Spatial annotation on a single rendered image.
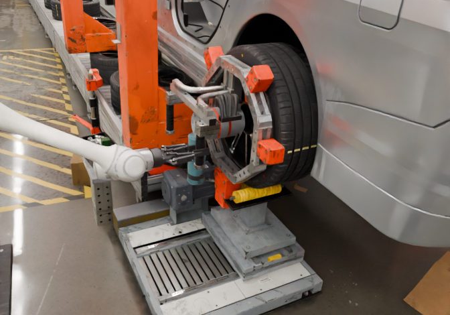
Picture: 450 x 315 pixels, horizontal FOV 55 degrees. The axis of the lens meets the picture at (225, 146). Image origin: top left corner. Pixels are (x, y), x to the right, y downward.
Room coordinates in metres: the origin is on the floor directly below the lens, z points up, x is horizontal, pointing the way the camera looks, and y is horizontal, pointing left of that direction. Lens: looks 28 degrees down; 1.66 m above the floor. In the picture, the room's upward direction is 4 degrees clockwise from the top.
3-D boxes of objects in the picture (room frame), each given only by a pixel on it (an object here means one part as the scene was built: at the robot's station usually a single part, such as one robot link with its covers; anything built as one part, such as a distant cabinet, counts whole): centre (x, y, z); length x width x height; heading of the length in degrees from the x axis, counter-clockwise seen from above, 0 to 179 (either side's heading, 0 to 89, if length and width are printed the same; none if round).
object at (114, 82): (3.29, 0.62, 0.39); 0.66 x 0.66 x 0.24
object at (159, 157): (1.45, 0.24, 0.83); 0.09 x 0.08 x 0.07; 119
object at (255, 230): (1.87, -0.17, 0.32); 0.40 x 0.30 x 0.28; 29
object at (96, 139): (2.02, 0.67, 0.51); 0.20 x 0.14 x 0.13; 38
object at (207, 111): (1.64, 0.04, 1.03); 0.19 x 0.18 x 0.11; 119
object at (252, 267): (1.87, -0.17, 0.13); 0.50 x 0.36 x 0.10; 29
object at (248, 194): (1.73, -0.17, 0.51); 0.29 x 0.06 x 0.06; 119
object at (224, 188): (1.80, -0.06, 0.48); 0.16 x 0.12 x 0.17; 119
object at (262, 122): (1.79, -0.02, 0.85); 0.54 x 0.07 x 0.54; 29
